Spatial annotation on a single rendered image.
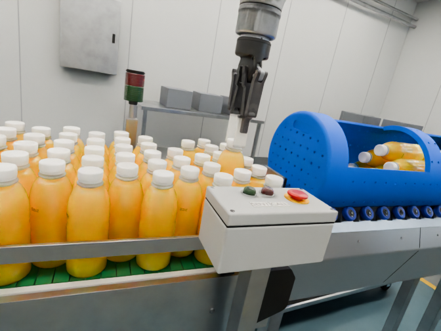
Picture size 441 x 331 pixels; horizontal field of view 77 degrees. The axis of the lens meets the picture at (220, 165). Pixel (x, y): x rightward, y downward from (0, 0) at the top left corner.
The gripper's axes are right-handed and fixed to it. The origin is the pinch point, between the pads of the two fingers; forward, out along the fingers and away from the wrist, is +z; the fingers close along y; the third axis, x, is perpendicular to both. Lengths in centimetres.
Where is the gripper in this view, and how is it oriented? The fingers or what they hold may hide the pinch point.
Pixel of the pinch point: (237, 131)
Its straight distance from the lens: 65.7
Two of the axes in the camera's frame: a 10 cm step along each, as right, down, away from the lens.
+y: -3.6, -3.2, 8.8
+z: -1.7, 9.5, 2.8
